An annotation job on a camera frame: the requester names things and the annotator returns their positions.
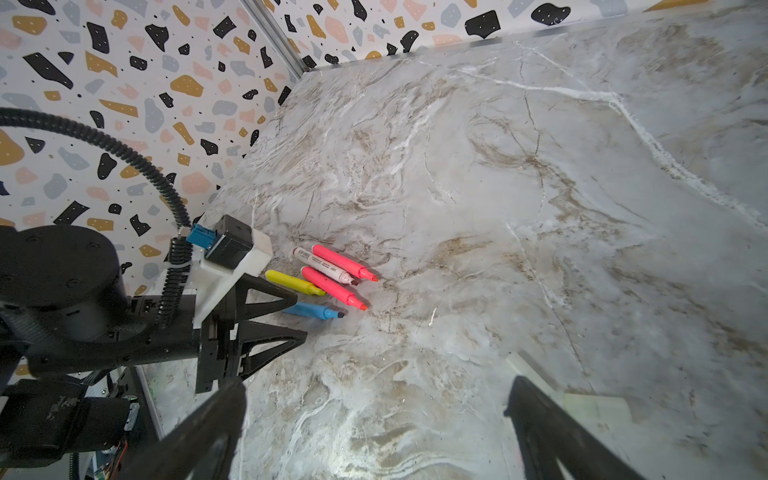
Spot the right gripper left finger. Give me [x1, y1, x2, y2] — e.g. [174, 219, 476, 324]
[117, 379, 247, 480]

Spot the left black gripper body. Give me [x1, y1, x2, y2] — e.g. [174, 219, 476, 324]
[143, 295, 240, 393]

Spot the white marker pen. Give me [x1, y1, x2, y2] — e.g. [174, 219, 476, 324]
[292, 247, 355, 285]

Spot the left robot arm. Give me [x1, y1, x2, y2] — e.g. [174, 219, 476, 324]
[1, 225, 306, 468]

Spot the pink highlighter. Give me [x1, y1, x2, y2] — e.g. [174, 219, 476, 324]
[311, 244, 379, 282]
[301, 266, 368, 311]

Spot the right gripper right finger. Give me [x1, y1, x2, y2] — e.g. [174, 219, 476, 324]
[504, 375, 641, 479]

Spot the black corrugated cable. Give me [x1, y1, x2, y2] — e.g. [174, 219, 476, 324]
[0, 107, 194, 328]

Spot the pink highlighter near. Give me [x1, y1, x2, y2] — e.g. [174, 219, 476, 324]
[301, 266, 368, 311]

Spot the pink highlighter far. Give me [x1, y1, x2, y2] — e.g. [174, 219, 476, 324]
[311, 244, 379, 282]

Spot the clear greenish pen cap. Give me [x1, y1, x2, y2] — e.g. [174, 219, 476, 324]
[562, 393, 633, 432]

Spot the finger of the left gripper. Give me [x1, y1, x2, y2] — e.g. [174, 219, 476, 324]
[235, 274, 298, 321]
[236, 321, 307, 380]

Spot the blue highlighter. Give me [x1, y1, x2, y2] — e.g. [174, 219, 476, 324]
[283, 302, 345, 320]

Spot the yellow highlighter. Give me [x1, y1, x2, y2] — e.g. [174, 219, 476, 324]
[265, 270, 326, 296]

